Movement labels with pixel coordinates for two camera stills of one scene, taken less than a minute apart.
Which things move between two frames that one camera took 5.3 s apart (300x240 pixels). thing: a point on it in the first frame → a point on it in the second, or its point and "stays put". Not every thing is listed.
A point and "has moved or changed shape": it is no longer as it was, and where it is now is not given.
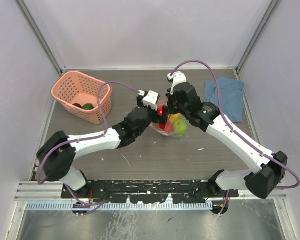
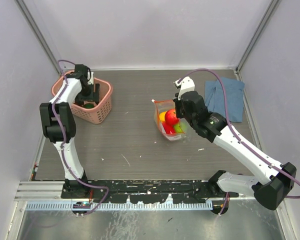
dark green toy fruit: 87,106 stays put
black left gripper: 160,119 → 93,96
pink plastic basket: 78,94 stays put
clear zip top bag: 177,126 has moved or changed shape
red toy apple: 160,110 → 171,117
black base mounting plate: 152,191 stays put
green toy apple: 180,127 stays put
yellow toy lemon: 173,117 has moved or changed shape
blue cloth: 231,93 stays put
